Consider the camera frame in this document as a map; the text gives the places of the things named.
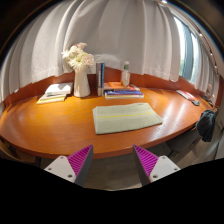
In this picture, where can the white curtain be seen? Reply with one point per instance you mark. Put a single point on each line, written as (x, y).
(116, 36)

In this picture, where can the white ceramic vase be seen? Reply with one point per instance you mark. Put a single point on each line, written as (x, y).
(81, 85)

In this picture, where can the white flat book under stack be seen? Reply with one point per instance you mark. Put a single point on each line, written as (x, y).
(124, 96)

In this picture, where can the grey upright book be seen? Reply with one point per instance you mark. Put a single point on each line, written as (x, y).
(98, 80)

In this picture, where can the blue flat book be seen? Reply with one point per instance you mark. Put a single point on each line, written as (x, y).
(123, 92)

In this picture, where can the blue upright book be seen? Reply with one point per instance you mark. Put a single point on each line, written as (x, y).
(102, 79)

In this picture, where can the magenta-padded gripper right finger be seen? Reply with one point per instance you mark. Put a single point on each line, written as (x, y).
(161, 167)

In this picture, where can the clear bottle with green label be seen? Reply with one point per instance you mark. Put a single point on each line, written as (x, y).
(125, 76)

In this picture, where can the grey chair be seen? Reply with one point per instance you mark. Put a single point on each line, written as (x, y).
(183, 141)

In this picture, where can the white flower bouquet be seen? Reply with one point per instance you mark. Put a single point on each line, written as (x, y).
(78, 57)

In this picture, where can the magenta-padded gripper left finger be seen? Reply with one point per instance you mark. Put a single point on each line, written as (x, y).
(63, 166)

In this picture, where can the red booklet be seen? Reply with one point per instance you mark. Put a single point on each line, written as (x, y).
(186, 95)

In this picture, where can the yellow flat book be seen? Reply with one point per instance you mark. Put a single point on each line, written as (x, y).
(49, 99)

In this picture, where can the pale green towel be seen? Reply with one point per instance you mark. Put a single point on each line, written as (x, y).
(126, 117)

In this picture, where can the thick white book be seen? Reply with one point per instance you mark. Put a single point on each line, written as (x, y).
(59, 88)

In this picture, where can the small dark object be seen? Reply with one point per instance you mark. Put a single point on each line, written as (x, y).
(195, 103)

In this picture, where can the window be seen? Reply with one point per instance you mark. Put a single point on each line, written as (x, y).
(186, 50)

